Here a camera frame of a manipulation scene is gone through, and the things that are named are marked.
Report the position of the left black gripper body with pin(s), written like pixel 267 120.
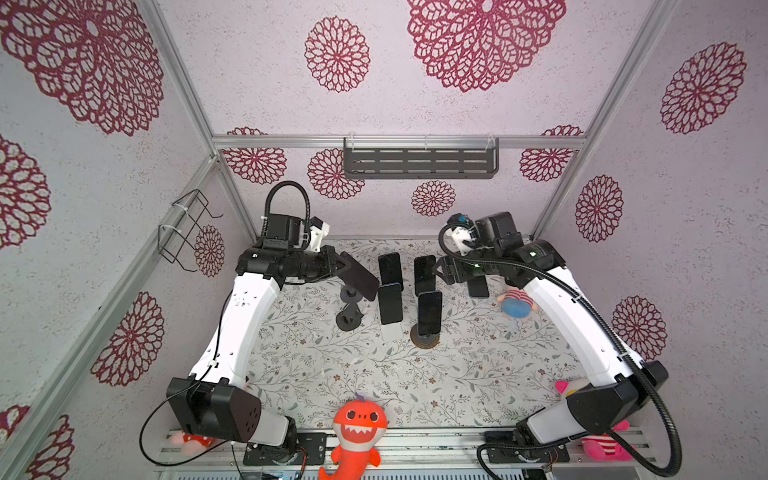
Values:
pixel 312 265

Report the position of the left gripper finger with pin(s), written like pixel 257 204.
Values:
pixel 326 277
pixel 335 258

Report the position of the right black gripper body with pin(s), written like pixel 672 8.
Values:
pixel 475 264

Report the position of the black phone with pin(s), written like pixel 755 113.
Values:
pixel 360 278
pixel 478 287
pixel 390 269
pixel 424 274

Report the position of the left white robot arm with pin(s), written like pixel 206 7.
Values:
pixel 213 401

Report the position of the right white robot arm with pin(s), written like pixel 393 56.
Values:
pixel 620 381

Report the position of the black front left stand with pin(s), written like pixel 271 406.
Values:
pixel 349 318

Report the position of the white front middle stand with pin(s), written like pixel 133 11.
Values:
pixel 392 332

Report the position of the black haired doll plush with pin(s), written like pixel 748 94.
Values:
pixel 517 304

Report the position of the red shark plush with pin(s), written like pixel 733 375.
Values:
pixel 358 426

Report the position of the red mushroom plush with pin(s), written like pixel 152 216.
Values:
pixel 190 444

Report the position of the pink striped panda plush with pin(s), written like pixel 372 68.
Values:
pixel 601 448

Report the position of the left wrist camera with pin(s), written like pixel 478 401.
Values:
pixel 284 232

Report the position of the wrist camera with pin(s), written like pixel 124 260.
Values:
pixel 496 233
pixel 284 232

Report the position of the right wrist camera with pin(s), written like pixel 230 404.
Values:
pixel 496 233

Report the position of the dark grey wall shelf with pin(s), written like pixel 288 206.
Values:
pixel 425 163

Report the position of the black wire wall rack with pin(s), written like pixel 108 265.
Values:
pixel 192 241

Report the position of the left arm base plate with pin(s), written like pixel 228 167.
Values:
pixel 300 448

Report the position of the aluminium front rail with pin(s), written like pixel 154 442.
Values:
pixel 452 448

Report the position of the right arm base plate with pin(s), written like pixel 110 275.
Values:
pixel 518 453

